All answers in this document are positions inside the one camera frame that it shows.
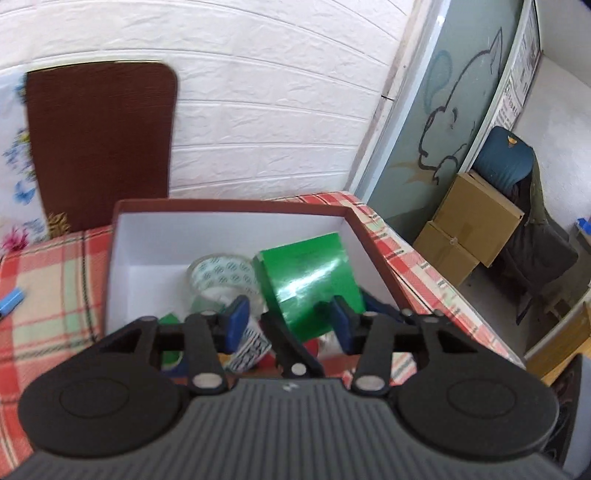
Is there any light blue plastic item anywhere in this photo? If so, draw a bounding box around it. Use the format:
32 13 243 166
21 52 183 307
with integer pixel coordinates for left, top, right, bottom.
0 287 26 320

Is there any red checked tablecloth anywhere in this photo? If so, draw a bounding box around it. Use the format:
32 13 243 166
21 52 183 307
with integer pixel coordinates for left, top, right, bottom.
0 190 527 472

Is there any brown chair back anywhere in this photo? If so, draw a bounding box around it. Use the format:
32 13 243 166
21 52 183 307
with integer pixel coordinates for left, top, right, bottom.
24 61 180 237

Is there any clear tape roll green print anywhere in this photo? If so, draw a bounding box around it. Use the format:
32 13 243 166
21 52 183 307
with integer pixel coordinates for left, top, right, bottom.
186 253 265 324

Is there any small cardboard box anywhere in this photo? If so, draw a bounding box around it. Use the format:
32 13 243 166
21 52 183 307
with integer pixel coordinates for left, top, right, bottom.
412 220 482 288

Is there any green cardboard box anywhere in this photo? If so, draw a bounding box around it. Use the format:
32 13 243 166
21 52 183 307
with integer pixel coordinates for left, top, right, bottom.
252 232 366 343

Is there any small green item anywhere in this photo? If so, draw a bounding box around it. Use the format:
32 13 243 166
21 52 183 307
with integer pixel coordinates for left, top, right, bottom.
158 312 183 366

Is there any large cardboard box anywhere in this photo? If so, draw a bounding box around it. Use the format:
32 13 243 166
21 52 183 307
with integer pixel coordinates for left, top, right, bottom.
435 170 526 268

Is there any frosted glass door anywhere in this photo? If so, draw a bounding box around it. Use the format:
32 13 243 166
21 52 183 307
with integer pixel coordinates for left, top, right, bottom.
351 0 532 241

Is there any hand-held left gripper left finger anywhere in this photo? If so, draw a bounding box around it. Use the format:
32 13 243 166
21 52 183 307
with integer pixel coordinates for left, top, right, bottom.
98 294 251 396

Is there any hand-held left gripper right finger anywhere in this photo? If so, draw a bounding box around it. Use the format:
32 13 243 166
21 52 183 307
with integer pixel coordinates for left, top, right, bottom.
329 295 478 396

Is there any printed wall notice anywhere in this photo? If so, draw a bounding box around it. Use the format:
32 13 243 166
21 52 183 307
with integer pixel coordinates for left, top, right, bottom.
494 0 543 134

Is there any dark jacket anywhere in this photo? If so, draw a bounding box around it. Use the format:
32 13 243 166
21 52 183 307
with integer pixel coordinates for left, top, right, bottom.
501 159 580 319

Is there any wooden furniture edge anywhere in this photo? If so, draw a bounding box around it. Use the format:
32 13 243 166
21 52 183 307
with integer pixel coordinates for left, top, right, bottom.
524 286 591 386

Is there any white floral cloth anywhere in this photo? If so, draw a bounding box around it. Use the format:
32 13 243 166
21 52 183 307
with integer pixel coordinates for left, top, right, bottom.
0 71 52 252

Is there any clear bag of cotton swabs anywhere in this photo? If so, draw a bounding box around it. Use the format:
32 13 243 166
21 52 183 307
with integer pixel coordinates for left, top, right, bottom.
224 318 274 374

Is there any brown box with white inside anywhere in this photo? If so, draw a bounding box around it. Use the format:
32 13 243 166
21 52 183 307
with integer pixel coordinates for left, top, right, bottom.
104 198 419 388

